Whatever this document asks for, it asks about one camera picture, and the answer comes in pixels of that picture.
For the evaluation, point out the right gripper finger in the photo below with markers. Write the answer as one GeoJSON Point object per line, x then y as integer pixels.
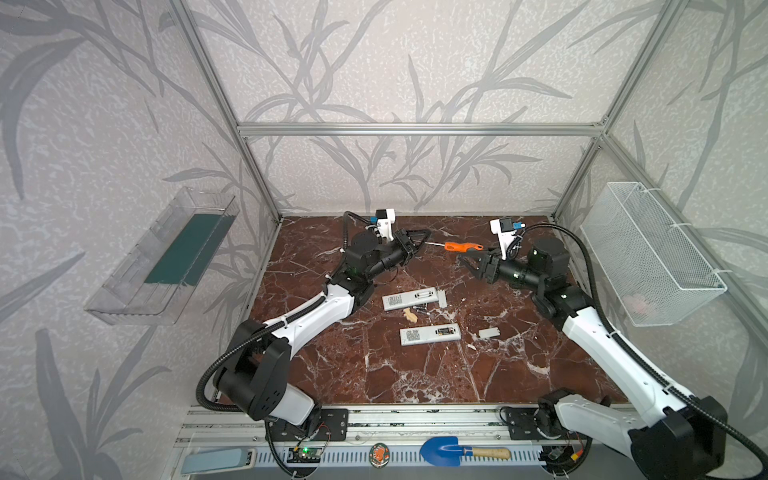
{"type": "Point", "coordinates": [476, 255]}
{"type": "Point", "coordinates": [474, 266]}

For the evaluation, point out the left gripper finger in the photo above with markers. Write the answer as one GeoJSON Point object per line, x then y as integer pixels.
{"type": "Point", "coordinates": [418, 243]}
{"type": "Point", "coordinates": [411, 233]}

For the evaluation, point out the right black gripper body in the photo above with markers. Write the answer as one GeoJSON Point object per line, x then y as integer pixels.
{"type": "Point", "coordinates": [487, 265]}

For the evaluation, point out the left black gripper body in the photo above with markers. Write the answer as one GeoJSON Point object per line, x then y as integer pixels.
{"type": "Point", "coordinates": [405, 248]}

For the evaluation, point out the orange handle screwdriver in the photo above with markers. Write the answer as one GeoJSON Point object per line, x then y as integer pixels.
{"type": "Point", "coordinates": [456, 247]}

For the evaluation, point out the white battery cover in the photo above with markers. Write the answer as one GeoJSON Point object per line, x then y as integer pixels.
{"type": "Point", "coordinates": [489, 333]}
{"type": "Point", "coordinates": [442, 301]}

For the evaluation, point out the white remote control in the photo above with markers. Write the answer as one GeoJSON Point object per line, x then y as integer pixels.
{"type": "Point", "coordinates": [409, 299]}

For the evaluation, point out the white remote control face up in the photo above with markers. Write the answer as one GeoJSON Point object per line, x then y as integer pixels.
{"type": "Point", "coordinates": [430, 334]}

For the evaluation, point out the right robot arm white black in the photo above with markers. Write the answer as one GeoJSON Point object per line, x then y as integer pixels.
{"type": "Point", "coordinates": [664, 436]}

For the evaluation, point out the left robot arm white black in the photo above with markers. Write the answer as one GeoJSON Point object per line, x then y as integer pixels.
{"type": "Point", "coordinates": [252, 376]}

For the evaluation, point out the small wooden animal figure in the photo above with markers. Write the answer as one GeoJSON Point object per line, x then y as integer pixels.
{"type": "Point", "coordinates": [410, 316]}

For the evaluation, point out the pink object in basket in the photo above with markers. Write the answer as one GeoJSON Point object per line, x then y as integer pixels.
{"type": "Point", "coordinates": [637, 304]}

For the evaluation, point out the round orange badge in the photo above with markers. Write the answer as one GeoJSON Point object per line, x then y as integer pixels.
{"type": "Point", "coordinates": [379, 455]}

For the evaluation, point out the small green circuit board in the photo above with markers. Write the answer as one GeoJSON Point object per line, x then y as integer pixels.
{"type": "Point", "coordinates": [305, 455]}

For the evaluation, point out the grey blue flat device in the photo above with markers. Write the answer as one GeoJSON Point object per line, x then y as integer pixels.
{"type": "Point", "coordinates": [217, 461]}

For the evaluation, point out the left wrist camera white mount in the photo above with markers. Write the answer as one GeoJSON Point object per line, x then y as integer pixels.
{"type": "Point", "coordinates": [383, 221]}

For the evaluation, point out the white wire mesh basket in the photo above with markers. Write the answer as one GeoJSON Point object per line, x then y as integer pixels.
{"type": "Point", "coordinates": [643, 250]}

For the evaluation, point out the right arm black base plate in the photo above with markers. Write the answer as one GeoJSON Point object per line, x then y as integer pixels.
{"type": "Point", "coordinates": [521, 423]}

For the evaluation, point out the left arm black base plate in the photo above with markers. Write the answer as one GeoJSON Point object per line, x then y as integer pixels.
{"type": "Point", "coordinates": [322, 424]}

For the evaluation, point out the blue toy shovel wooden handle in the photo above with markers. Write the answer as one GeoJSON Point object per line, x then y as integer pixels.
{"type": "Point", "coordinates": [445, 451]}

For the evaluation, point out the clear plastic wall bin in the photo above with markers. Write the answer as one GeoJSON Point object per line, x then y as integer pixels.
{"type": "Point", "coordinates": [152, 285]}

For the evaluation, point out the aluminium frame rail front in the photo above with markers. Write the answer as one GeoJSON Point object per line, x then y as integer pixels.
{"type": "Point", "coordinates": [392, 424]}

